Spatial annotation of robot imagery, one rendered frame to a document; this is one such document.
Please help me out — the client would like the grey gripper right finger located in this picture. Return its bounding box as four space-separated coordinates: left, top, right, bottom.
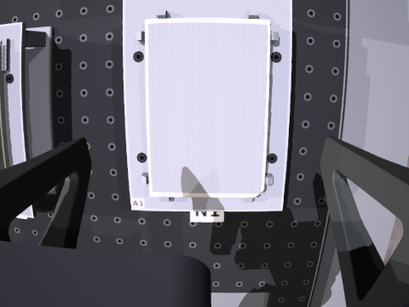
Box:
320 136 409 307

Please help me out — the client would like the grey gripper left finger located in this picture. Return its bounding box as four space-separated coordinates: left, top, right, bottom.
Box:
0 137 92 249

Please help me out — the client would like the white label with black text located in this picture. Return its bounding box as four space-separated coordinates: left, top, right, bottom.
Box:
190 211 224 222

